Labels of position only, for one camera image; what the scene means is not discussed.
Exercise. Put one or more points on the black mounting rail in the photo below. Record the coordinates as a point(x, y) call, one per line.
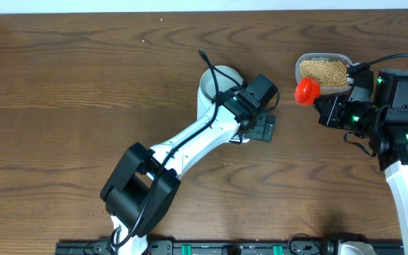
point(168, 247)

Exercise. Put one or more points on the clear container of soybeans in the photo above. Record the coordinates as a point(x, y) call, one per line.
point(328, 69)

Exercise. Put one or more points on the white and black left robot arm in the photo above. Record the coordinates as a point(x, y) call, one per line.
point(145, 181)

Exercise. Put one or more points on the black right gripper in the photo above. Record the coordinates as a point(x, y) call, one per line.
point(330, 117)

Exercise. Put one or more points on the red plastic measuring scoop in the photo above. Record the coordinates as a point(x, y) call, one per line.
point(307, 90)

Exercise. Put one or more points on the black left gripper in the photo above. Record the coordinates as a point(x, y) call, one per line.
point(255, 132)

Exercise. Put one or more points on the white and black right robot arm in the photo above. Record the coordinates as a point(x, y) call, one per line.
point(377, 109)

